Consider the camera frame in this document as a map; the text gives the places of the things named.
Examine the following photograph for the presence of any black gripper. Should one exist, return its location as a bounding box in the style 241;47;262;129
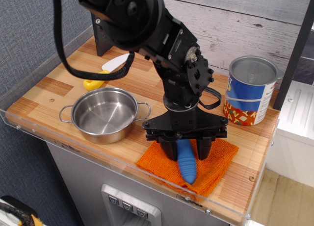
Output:
142;106;228;160

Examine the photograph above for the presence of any blue handled metal fork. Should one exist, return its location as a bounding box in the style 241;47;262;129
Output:
177;139;197;184

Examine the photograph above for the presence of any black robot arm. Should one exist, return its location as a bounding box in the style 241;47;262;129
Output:
79;0;228;160

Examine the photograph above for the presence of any stainless steel pot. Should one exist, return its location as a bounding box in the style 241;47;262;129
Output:
59;87;151;144

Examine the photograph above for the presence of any orange knitted cloth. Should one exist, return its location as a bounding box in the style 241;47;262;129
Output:
136;139;238;197

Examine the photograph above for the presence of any blue soup can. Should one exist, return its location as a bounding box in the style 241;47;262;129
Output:
223;55;283;126

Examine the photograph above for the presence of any grey toy fridge cabinet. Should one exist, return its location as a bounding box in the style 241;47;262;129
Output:
48;144;228;226

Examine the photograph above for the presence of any white ridged side object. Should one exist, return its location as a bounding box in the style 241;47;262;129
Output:
266;81;314;187

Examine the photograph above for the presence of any yellow black object bottom left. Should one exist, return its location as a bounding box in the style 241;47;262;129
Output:
0;196;45;226

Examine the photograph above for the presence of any clear acrylic table guard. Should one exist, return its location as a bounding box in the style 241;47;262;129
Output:
0;20;279;226

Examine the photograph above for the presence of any black braided cable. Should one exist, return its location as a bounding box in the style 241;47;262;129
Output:
50;0;135;81

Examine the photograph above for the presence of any yellow handled white toy knife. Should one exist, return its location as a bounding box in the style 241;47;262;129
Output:
83;53;129;91

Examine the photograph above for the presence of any black right vertical post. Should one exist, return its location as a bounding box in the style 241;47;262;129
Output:
273;0;314;110

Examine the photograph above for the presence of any black vertical post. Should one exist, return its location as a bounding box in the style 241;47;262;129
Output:
273;0;314;110
91;13;113;56

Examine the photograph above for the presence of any black left vertical post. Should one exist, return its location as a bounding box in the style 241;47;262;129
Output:
91;13;113;56

